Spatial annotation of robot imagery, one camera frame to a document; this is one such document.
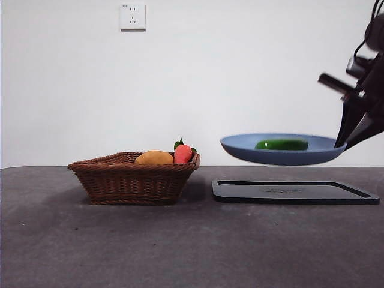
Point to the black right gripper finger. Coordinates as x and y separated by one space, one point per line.
349 120
367 129

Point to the blue round plate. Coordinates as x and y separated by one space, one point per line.
279 157

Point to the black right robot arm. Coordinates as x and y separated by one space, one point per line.
377 33

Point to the green pepper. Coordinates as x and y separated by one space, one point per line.
280 144

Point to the black rectangular cutting board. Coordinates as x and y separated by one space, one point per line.
288 192

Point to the orange carrot with green leaves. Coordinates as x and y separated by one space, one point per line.
182 154

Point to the yellow-brown potato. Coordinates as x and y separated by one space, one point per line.
153 158

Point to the brown wicker basket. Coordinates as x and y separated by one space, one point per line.
129 183

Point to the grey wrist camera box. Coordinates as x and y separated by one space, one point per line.
354 66

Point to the white wall socket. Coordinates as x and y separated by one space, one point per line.
133 17

